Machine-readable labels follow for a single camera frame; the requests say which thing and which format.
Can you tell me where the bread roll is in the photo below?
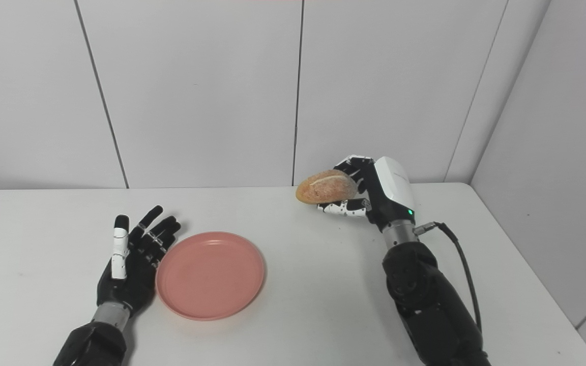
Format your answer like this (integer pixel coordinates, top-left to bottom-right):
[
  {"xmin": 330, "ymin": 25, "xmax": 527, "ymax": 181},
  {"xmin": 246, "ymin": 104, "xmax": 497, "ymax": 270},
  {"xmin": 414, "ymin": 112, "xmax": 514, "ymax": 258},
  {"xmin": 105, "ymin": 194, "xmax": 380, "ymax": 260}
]
[{"xmin": 296, "ymin": 169, "xmax": 359, "ymax": 205}]

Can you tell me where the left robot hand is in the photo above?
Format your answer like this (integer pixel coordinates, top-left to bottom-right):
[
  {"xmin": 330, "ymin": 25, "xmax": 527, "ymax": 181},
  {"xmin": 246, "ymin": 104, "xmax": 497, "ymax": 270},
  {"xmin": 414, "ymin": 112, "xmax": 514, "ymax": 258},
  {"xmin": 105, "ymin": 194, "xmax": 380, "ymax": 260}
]
[{"xmin": 96, "ymin": 205, "xmax": 182, "ymax": 318}]

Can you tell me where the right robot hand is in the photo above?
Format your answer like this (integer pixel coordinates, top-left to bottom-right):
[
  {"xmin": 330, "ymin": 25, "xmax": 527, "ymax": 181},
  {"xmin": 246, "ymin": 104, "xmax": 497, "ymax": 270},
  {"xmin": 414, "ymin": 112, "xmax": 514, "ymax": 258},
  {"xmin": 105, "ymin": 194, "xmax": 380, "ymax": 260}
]
[{"xmin": 317, "ymin": 155, "xmax": 417, "ymax": 232}]

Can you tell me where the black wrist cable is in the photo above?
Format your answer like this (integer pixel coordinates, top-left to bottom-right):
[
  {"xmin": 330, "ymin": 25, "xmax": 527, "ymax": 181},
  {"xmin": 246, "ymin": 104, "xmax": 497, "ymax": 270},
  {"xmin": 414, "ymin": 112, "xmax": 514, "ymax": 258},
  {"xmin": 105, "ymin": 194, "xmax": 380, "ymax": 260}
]
[{"xmin": 414, "ymin": 222, "xmax": 483, "ymax": 333}]

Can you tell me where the pink plate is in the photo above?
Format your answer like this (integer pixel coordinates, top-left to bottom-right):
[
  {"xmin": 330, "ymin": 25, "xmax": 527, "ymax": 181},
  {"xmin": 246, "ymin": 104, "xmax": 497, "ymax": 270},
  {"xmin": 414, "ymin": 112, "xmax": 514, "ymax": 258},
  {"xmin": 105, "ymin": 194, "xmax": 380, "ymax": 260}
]
[{"xmin": 156, "ymin": 231, "xmax": 267, "ymax": 321}]

